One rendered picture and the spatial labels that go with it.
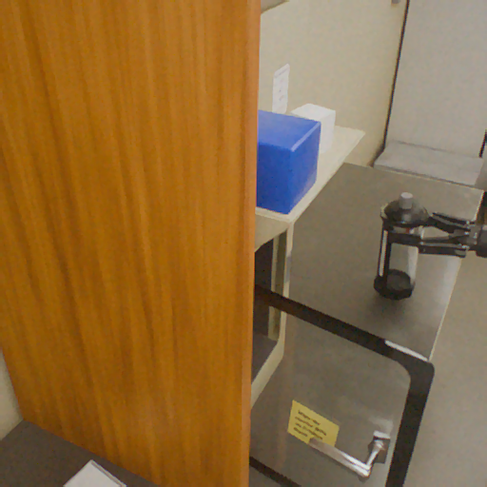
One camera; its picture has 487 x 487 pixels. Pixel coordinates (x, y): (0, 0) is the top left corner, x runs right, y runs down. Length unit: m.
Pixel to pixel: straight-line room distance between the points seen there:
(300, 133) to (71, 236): 0.34
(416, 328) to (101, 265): 0.87
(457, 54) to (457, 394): 2.06
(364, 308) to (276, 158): 0.85
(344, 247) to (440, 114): 2.34
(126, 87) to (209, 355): 0.37
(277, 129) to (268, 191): 0.08
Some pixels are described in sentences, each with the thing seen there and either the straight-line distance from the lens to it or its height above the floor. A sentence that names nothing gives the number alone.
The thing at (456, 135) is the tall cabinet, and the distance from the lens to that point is 3.95.
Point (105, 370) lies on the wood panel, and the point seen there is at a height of 1.19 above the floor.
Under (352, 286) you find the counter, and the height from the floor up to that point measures 0.94.
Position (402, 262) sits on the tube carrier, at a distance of 1.40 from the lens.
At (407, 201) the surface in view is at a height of 1.23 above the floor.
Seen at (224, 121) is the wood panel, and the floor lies 1.66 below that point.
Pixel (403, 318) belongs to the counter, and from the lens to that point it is 1.47.
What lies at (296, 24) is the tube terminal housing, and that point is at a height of 1.67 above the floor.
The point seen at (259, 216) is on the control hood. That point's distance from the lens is 0.71.
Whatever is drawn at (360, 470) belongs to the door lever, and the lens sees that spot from 0.82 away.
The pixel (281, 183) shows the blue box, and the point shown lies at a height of 1.55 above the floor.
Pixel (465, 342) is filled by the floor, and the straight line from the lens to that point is 2.91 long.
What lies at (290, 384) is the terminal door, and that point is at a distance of 0.85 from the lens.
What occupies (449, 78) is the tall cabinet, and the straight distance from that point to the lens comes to 3.85.
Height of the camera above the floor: 1.87
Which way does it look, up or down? 34 degrees down
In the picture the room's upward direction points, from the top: 1 degrees clockwise
